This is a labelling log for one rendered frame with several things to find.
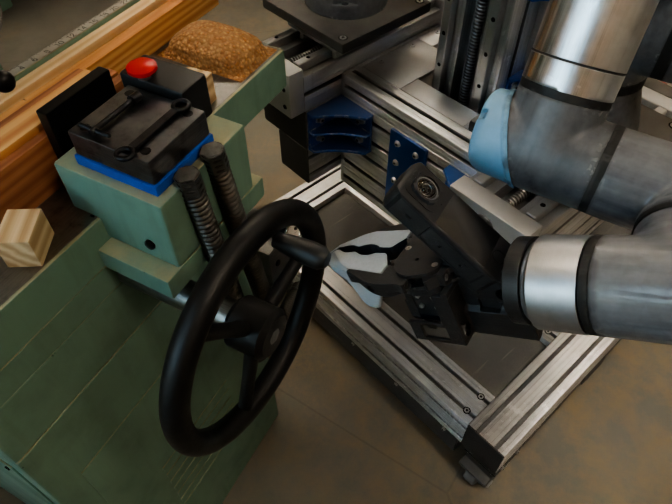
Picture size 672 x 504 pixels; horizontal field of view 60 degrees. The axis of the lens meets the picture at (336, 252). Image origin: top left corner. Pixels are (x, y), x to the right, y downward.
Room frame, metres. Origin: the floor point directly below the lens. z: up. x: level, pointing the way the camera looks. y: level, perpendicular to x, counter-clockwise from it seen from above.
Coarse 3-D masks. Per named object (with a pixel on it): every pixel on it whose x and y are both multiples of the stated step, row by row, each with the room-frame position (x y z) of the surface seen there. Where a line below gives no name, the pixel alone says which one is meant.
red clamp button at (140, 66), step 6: (132, 60) 0.52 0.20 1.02; (138, 60) 0.52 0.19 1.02; (144, 60) 0.52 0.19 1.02; (150, 60) 0.52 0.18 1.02; (126, 66) 0.51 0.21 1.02; (132, 66) 0.51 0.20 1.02; (138, 66) 0.51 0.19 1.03; (144, 66) 0.51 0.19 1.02; (150, 66) 0.51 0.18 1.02; (156, 66) 0.51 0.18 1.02; (132, 72) 0.50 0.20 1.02; (138, 72) 0.50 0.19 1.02; (144, 72) 0.50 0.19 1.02; (150, 72) 0.50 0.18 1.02
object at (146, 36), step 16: (176, 0) 0.81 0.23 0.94; (192, 0) 0.82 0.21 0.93; (208, 0) 0.86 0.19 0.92; (160, 16) 0.76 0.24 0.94; (176, 16) 0.79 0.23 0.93; (192, 16) 0.82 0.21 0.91; (128, 32) 0.72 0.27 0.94; (144, 32) 0.73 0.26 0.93; (160, 32) 0.76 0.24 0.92; (176, 32) 0.78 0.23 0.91; (112, 48) 0.68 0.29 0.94; (128, 48) 0.70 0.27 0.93; (144, 48) 0.73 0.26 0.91; (80, 64) 0.65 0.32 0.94; (96, 64) 0.65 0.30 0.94; (112, 64) 0.67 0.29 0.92
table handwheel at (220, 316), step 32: (256, 224) 0.36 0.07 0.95; (288, 224) 0.39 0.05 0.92; (320, 224) 0.45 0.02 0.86; (224, 256) 0.33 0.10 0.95; (192, 288) 0.38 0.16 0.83; (224, 288) 0.30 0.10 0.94; (320, 288) 0.45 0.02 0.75; (192, 320) 0.27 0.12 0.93; (224, 320) 0.35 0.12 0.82; (256, 320) 0.34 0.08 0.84; (288, 320) 0.42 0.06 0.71; (192, 352) 0.26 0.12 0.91; (256, 352) 0.31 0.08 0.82; (288, 352) 0.38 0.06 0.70; (160, 384) 0.24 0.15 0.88; (192, 384) 0.24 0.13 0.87; (256, 384) 0.34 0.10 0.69; (160, 416) 0.23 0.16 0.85; (224, 416) 0.29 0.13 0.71; (256, 416) 0.30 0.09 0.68; (192, 448) 0.22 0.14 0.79
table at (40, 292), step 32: (224, 96) 0.64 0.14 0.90; (256, 96) 0.68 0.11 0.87; (64, 192) 0.46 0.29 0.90; (256, 192) 0.50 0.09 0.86; (64, 224) 0.41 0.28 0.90; (96, 224) 0.42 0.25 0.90; (224, 224) 0.45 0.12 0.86; (0, 256) 0.37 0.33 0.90; (64, 256) 0.37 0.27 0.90; (96, 256) 0.40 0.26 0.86; (128, 256) 0.40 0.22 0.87; (192, 256) 0.40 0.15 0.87; (0, 288) 0.33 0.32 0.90; (32, 288) 0.34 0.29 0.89; (64, 288) 0.36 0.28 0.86; (160, 288) 0.37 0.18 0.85; (0, 320) 0.30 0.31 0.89; (32, 320) 0.32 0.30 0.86; (0, 352) 0.29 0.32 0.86
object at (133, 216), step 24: (216, 120) 0.51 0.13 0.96; (240, 144) 0.49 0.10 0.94; (72, 168) 0.43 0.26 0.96; (240, 168) 0.48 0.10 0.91; (72, 192) 0.44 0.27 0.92; (96, 192) 0.42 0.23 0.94; (120, 192) 0.40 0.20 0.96; (144, 192) 0.40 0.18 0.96; (168, 192) 0.40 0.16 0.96; (240, 192) 0.48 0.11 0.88; (120, 216) 0.41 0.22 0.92; (144, 216) 0.39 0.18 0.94; (168, 216) 0.38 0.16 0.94; (216, 216) 0.44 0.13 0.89; (120, 240) 0.41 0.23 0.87; (144, 240) 0.40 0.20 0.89; (168, 240) 0.38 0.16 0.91; (192, 240) 0.40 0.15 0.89
